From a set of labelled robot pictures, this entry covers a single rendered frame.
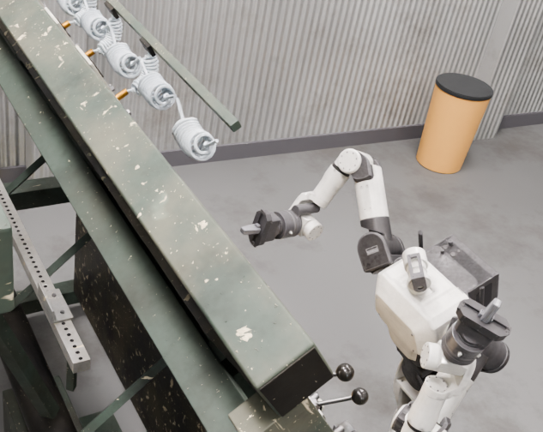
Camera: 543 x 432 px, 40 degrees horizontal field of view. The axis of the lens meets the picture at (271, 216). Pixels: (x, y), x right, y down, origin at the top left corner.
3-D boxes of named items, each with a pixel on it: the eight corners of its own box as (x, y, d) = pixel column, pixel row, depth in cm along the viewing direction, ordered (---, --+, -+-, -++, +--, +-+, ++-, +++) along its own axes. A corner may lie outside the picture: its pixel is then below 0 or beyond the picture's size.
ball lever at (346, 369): (295, 395, 155) (357, 382, 152) (289, 387, 152) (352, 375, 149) (293, 378, 158) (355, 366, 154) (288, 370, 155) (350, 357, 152)
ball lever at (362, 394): (312, 417, 164) (371, 406, 161) (306, 411, 161) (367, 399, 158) (310, 401, 167) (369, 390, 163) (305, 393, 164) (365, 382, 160)
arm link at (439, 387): (443, 356, 177) (424, 398, 183) (479, 363, 178) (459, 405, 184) (438, 339, 182) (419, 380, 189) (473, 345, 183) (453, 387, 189)
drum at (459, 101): (443, 146, 597) (468, 70, 561) (476, 173, 569) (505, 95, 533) (401, 151, 577) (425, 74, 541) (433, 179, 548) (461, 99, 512)
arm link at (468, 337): (503, 348, 162) (480, 374, 171) (515, 318, 168) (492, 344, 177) (452, 318, 164) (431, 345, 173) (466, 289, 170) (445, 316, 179)
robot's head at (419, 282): (428, 268, 209) (424, 251, 204) (433, 292, 203) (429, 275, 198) (406, 273, 211) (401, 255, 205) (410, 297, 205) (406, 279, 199)
